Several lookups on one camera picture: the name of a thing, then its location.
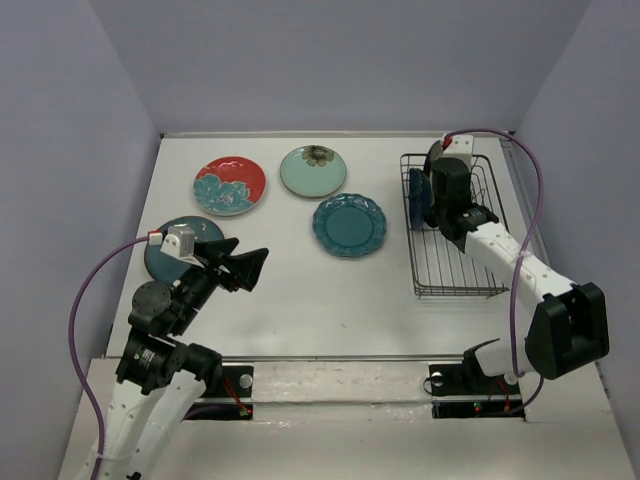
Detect light green flower plate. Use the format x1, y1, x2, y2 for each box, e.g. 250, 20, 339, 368
279, 144, 347, 198

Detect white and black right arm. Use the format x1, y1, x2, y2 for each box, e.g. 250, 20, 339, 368
430, 157, 610, 392

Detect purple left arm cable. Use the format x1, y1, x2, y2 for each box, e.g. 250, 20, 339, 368
67, 237, 154, 480

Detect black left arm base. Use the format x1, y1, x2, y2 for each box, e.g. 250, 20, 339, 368
184, 365, 254, 421

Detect black wire dish rack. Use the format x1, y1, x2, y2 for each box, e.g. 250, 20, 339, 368
399, 153, 508, 298

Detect red plate with teal flower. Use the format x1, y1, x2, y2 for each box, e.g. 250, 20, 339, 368
192, 156, 267, 217

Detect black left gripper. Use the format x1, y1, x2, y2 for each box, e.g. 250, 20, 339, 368
171, 235, 270, 332

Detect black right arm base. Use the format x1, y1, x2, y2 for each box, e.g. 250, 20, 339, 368
422, 342, 525, 419

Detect dark teal round plate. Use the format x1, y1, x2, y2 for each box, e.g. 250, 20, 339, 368
144, 215, 224, 286

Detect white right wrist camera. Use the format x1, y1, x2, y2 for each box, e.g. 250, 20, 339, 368
442, 134, 474, 168

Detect cream plate with purple rim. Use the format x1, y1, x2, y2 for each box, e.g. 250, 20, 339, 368
423, 140, 444, 176

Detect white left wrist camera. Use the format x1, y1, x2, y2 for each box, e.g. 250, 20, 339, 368
147, 224, 200, 265

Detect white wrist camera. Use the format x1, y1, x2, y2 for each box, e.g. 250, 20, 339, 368
147, 224, 200, 265
442, 134, 474, 168

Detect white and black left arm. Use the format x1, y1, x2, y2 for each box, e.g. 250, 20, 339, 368
76, 226, 269, 479

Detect teal scalloped embossed plate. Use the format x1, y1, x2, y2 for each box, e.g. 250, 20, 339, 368
311, 193, 387, 258

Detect dark blue shell-shaped plate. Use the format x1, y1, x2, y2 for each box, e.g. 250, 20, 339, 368
408, 168, 432, 230

